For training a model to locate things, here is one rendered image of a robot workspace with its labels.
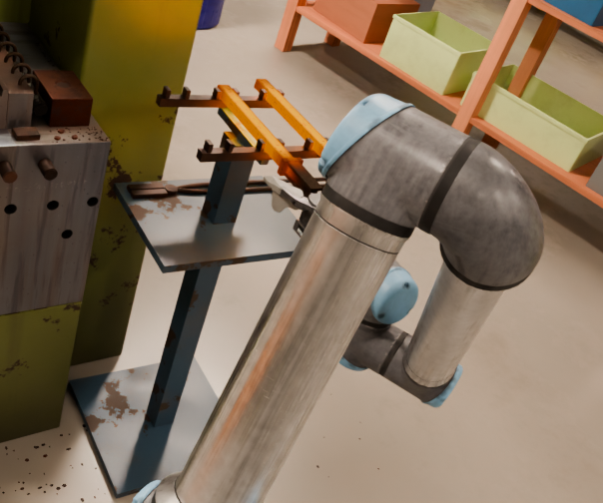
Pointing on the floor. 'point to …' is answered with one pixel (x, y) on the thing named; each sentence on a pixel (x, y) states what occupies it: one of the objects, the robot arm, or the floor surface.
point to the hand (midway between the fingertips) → (296, 171)
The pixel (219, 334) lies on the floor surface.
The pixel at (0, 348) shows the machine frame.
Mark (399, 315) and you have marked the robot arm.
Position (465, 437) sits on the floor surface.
